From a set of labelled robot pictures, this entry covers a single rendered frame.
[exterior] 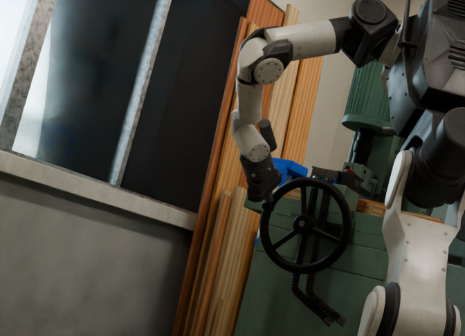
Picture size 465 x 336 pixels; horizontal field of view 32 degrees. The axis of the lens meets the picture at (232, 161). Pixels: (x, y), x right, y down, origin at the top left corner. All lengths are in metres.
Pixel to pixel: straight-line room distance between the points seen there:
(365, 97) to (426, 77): 0.81
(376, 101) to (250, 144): 0.67
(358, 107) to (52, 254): 1.55
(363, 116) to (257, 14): 1.88
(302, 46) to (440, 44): 0.34
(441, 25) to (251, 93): 0.50
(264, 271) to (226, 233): 1.44
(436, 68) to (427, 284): 0.50
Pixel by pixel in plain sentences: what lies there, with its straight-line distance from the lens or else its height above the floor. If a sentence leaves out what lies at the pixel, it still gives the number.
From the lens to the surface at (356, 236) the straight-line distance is 2.57.
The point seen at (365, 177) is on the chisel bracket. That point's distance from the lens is 2.76.
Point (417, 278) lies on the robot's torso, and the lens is 1.86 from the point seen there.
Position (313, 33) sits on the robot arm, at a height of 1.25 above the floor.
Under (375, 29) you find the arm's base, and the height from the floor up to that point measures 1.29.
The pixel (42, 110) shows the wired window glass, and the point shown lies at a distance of 3.57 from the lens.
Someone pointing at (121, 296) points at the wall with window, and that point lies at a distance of 4.02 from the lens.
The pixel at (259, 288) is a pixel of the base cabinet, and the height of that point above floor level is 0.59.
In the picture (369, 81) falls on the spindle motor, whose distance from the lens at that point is 2.77.
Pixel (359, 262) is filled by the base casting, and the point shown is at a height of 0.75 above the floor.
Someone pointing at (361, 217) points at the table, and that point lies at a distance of 2.57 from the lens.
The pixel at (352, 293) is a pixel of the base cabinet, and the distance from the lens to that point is 2.55.
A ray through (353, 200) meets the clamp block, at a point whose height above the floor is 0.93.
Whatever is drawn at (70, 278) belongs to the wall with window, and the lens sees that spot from 3.74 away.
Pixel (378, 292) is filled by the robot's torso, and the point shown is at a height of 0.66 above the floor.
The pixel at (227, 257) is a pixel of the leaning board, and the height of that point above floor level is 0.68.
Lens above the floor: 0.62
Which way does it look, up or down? 7 degrees up
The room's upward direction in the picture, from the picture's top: 15 degrees clockwise
